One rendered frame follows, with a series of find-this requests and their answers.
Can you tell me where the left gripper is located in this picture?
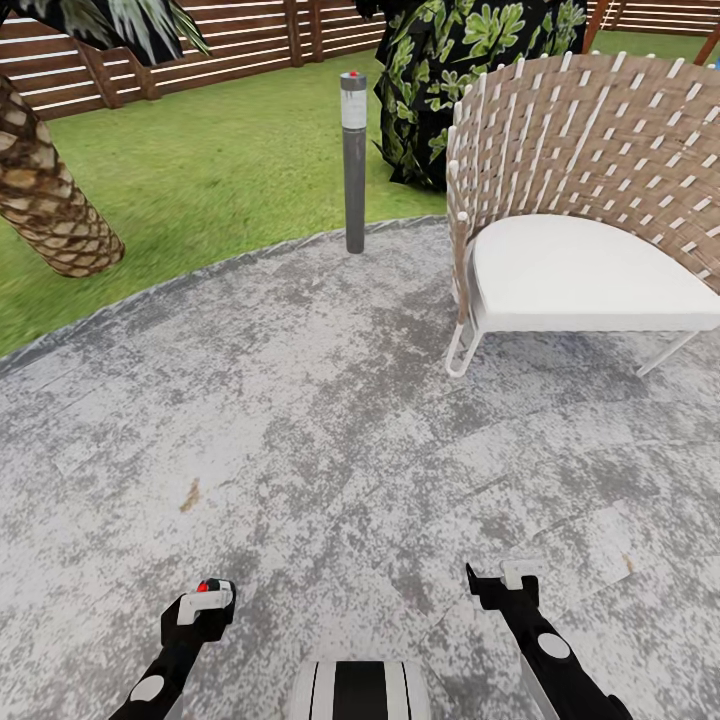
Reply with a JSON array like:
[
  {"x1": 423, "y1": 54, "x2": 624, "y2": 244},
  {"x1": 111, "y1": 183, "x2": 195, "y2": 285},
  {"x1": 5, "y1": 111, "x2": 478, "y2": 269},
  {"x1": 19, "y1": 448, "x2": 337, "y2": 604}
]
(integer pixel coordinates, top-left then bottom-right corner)
[{"x1": 161, "y1": 598, "x2": 235, "y2": 658}]

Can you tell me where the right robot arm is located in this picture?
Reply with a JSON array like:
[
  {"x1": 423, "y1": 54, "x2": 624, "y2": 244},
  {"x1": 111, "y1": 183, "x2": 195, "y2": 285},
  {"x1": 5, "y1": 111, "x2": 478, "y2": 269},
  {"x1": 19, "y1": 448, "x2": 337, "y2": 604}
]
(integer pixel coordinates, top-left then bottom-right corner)
[{"x1": 466, "y1": 558, "x2": 633, "y2": 720}]

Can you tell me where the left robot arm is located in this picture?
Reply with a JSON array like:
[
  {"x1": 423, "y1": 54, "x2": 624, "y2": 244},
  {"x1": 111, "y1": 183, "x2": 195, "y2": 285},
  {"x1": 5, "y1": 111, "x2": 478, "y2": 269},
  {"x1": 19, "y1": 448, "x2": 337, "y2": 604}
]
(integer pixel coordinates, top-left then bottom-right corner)
[{"x1": 108, "y1": 590, "x2": 235, "y2": 720}]

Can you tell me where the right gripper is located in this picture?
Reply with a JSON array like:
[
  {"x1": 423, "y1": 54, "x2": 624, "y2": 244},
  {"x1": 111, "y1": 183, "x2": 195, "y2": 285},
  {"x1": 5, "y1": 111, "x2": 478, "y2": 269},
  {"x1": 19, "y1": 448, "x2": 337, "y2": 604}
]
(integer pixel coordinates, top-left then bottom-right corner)
[{"x1": 466, "y1": 564, "x2": 539, "y2": 624}]

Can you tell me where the robot trunk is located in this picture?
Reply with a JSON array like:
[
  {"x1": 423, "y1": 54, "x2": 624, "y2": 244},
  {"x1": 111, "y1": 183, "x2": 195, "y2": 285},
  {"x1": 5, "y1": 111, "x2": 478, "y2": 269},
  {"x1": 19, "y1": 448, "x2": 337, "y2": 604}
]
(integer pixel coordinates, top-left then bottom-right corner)
[{"x1": 289, "y1": 661, "x2": 432, "y2": 720}]

